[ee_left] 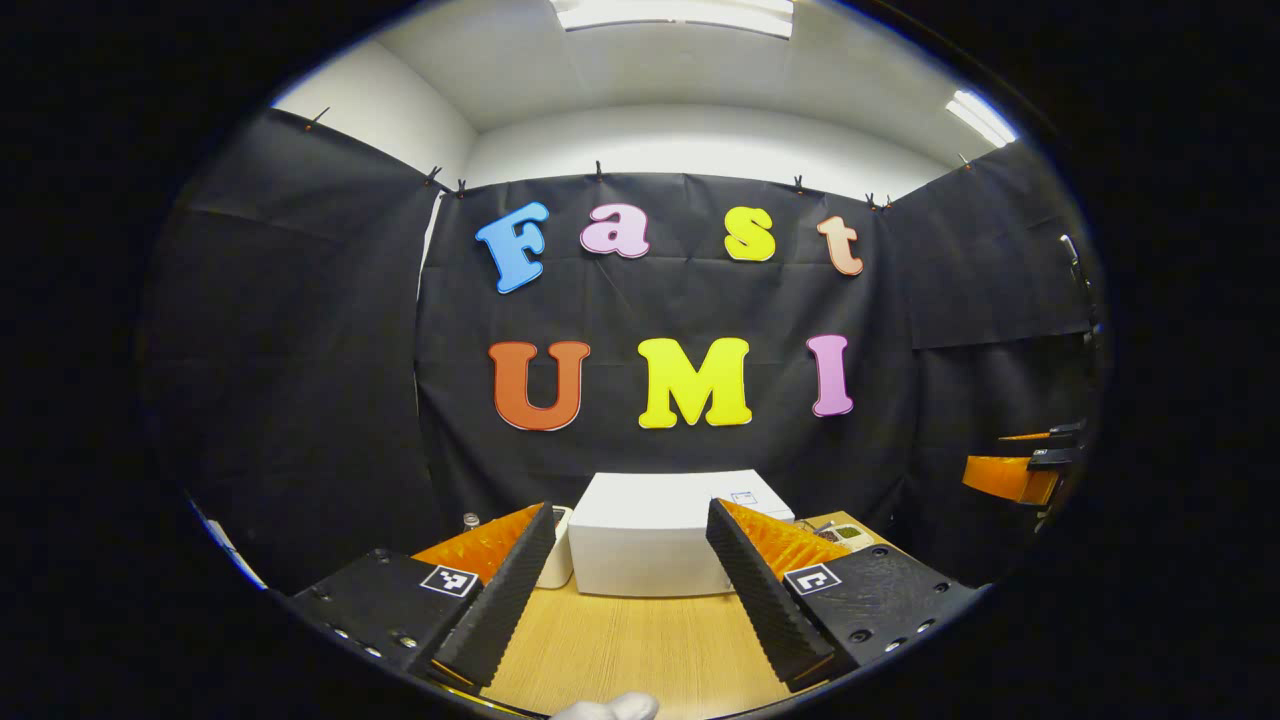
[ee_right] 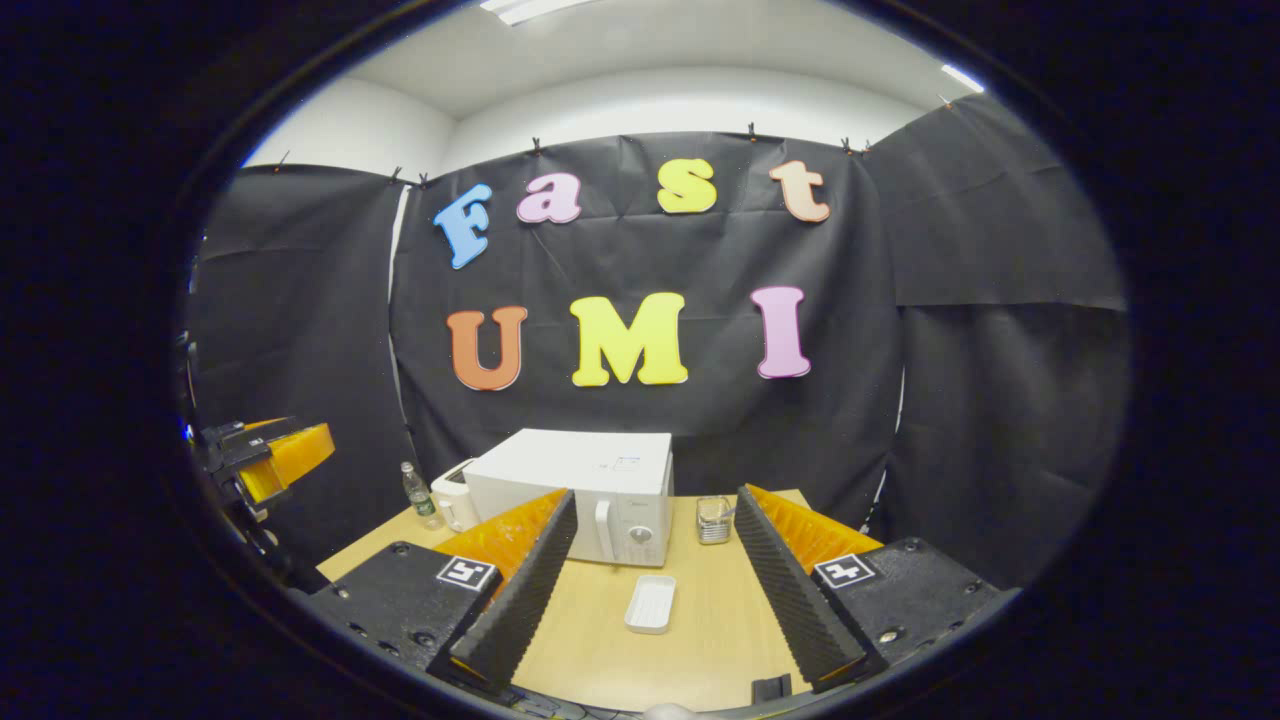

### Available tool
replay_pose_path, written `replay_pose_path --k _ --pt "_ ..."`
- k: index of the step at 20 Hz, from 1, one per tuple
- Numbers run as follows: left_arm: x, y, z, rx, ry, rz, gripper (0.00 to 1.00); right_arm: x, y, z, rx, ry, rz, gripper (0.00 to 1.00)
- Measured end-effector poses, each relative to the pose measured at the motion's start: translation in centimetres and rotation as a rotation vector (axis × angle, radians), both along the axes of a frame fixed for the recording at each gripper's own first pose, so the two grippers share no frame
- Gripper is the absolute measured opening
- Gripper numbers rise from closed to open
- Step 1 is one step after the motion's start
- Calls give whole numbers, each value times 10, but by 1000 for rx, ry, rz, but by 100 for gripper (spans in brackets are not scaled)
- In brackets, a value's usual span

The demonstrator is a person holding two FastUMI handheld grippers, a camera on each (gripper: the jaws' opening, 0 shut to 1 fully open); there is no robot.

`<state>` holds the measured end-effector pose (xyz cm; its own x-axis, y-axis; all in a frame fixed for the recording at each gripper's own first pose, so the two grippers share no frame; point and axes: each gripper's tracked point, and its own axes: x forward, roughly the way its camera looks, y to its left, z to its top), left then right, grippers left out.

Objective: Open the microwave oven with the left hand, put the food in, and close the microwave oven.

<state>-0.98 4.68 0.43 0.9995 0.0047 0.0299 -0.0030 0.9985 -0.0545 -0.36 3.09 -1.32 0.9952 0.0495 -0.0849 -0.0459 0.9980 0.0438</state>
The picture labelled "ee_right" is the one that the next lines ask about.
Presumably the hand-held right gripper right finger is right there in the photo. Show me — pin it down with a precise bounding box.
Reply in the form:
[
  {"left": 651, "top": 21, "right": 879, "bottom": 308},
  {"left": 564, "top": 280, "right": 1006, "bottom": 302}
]
[{"left": 735, "top": 484, "right": 1023, "bottom": 693}]

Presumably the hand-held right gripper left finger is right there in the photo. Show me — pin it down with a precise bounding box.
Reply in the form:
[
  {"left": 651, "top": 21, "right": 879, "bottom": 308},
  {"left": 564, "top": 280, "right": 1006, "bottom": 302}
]
[{"left": 305, "top": 488, "right": 579, "bottom": 696}]

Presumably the white microwave oven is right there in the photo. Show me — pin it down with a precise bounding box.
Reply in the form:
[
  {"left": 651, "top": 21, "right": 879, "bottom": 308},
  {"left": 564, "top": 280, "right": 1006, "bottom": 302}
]
[{"left": 463, "top": 429, "right": 674, "bottom": 569}]

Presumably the white toaster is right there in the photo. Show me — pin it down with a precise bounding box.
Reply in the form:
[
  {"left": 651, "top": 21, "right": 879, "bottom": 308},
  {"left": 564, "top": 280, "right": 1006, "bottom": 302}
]
[{"left": 431, "top": 459, "right": 482, "bottom": 533}]

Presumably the white rectangular dish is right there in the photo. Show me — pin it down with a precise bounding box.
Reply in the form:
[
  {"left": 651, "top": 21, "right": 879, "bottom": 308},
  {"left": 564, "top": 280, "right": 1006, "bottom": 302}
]
[{"left": 625, "top": 575, "right": 677, "bottom": 636}]

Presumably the clear plastic water bottle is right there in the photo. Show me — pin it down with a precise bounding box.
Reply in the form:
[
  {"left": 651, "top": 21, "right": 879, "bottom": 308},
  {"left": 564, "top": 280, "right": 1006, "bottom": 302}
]
[{"left": 401, "top": 461, "right": 442, "bottom": 531}]

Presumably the black backdrop cloth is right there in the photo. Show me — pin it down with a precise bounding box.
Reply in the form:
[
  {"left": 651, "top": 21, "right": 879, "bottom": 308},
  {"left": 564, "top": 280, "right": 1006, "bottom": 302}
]
[{"left": 185, "top": 92, "right": 1133, "bottom": 591}]

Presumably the long ceiling light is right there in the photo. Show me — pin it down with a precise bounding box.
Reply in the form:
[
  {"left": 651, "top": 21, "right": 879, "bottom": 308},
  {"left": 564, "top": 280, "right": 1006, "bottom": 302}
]
[{"left": 480, "top": 0, "right": 601, "bottom": 27}]

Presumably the metal wire utensil holder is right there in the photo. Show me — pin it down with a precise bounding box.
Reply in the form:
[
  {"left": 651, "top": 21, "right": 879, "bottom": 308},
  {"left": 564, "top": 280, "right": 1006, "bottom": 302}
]
[{"left": 696, "top": 495, "right": 737, "bottom": 546}]

